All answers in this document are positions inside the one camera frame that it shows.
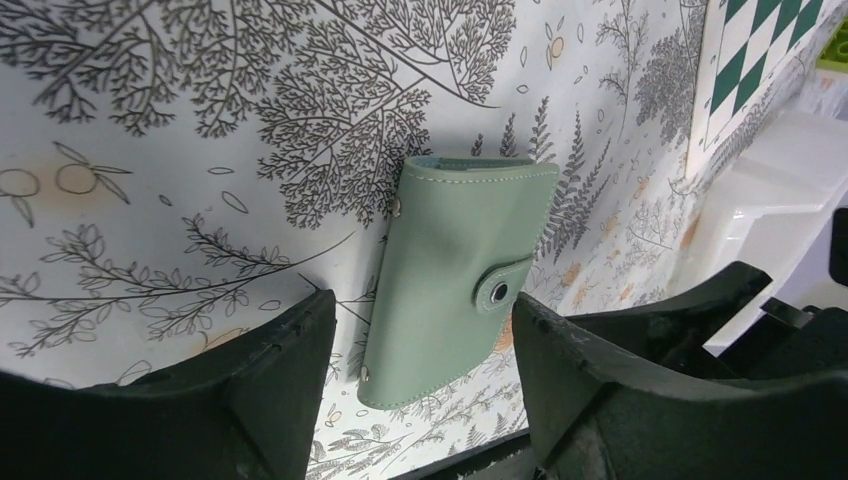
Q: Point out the green purple toy block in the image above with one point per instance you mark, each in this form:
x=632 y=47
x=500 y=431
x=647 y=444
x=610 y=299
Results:
x=834 y=56

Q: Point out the green leather card holder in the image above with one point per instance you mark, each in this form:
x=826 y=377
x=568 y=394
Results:
x=461 y=242

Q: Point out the clear plastic compartment tray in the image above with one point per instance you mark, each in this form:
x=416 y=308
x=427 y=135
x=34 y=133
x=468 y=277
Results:
x=773 y=209

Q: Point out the green white chessboard mat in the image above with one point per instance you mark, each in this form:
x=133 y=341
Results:
x=745 y=45

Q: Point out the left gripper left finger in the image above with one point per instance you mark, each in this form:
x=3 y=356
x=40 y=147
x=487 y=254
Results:
x=246 y=409

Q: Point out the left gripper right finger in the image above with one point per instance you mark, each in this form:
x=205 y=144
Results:
x=634 y=394

